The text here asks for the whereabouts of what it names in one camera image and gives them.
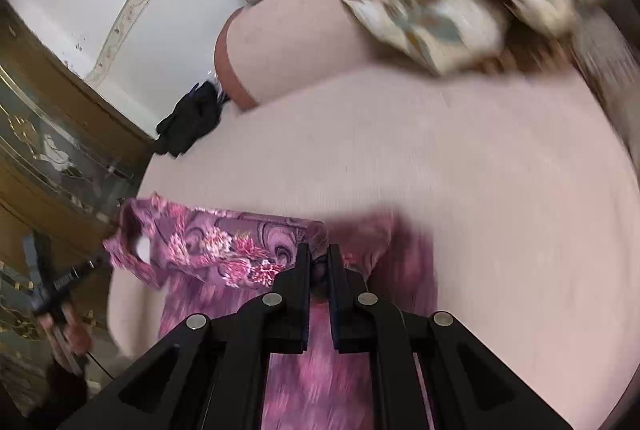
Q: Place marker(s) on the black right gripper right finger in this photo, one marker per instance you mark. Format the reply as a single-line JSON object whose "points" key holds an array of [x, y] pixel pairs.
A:
{"points": [[350, 327]]}

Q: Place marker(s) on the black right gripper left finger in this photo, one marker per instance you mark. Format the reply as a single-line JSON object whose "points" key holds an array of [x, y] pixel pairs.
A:
{"points": [[292, 314]]}

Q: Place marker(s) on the purple pink floral garment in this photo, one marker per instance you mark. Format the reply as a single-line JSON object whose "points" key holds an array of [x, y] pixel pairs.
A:
{"points": [[213, 261]]}

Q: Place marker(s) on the person's left hand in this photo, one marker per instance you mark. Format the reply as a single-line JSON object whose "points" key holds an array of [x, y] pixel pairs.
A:
{"points": [[70, 342]]}

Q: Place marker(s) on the brown wooden glass cabinet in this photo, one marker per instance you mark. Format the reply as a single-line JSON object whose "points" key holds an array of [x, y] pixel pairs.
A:
{"points": [[68, 161]]}

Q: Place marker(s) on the black cloth pile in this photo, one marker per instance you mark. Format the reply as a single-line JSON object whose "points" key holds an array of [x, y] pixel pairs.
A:
{"points": [[196, 114]]}

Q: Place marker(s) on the pink pillow with brown edge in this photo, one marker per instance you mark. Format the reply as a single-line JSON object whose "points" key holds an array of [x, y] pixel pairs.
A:
{"points": [[279, 47]]}

